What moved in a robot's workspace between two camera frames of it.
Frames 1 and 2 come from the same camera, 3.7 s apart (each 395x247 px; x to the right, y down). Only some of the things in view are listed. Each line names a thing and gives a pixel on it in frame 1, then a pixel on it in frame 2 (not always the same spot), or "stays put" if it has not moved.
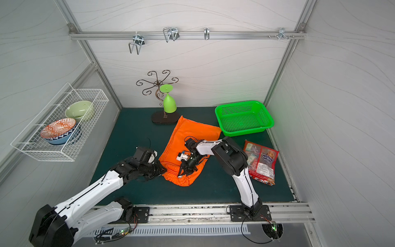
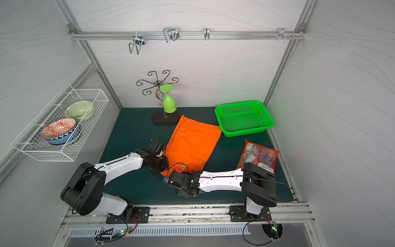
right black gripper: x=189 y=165 → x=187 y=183
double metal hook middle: x=171 y=33 stays put
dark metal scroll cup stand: x=160 y=117 stays put
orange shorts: x=174 y=145 stays put
